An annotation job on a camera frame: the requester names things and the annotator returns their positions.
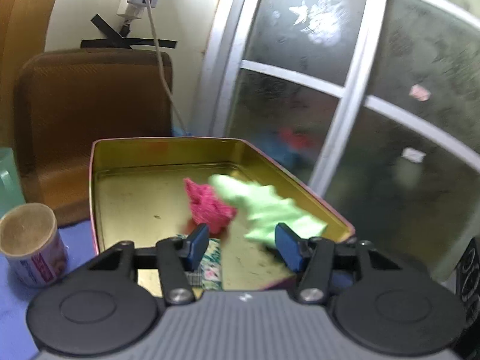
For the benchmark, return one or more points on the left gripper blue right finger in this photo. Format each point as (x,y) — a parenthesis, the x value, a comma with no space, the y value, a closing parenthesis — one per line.
(293,249)

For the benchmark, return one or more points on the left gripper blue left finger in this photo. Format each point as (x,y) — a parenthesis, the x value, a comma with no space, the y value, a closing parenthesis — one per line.
(196,245)

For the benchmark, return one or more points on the pink fuzzy sock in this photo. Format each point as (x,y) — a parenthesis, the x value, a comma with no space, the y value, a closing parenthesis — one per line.
(207,208)

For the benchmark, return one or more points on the green white tissue packet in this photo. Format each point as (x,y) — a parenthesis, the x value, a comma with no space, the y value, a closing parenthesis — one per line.
(208,275)

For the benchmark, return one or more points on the light green cloth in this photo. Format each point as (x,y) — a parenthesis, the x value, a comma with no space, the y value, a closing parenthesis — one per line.
(265,209)

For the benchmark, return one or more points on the pink macaron biscuit tin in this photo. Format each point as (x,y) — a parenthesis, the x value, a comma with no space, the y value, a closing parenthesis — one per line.
(136,188)

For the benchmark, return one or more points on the paper snack cup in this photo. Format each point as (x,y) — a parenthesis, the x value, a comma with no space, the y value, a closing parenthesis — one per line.
(32,245)

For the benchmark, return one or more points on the white framed frosted glass door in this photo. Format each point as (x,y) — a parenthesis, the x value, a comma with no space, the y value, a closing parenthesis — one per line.
(373,103)

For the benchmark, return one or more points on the blue patterned tablecloth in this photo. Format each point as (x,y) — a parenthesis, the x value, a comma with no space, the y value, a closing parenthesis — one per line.
(15,339)

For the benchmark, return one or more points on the mint green mug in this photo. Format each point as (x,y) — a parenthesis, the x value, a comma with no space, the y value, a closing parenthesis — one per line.
(11,193)

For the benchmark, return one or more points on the wooden panel board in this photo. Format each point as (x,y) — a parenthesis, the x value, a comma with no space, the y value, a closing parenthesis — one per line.
(24,25)

